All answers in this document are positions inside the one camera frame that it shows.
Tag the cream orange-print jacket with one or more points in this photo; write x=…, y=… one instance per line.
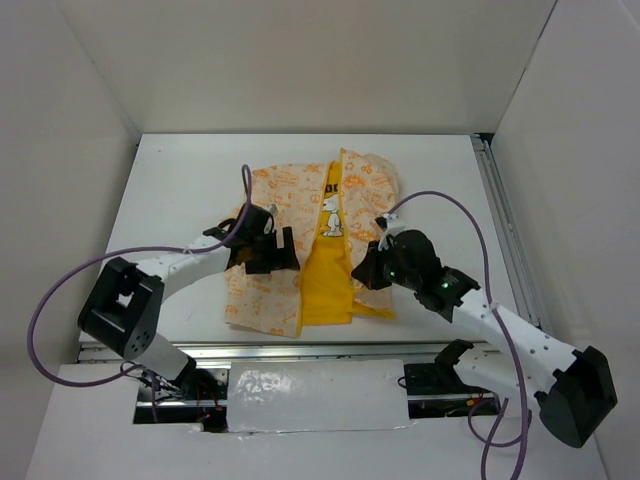
x=331, y=208

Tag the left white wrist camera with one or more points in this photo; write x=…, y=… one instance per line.
x=271, y=209

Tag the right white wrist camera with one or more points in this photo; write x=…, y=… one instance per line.
x=390, y=225

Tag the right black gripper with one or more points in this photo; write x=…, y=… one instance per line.
x=368, y=270

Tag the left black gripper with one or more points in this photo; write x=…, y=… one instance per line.
x=285, y=258

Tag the aluminium front rail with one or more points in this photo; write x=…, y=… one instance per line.
x=223, y=354

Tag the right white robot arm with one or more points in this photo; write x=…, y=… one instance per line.
x=571, y=390

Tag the white foil-taped panel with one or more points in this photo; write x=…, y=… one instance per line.
x=316, y=396

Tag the aluminium side rail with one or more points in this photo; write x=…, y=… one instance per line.
x=525, y=290

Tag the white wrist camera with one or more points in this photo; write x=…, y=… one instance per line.
x=390, y=225
x=271, y=209

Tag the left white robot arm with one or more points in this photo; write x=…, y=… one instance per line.
x=123, y=308

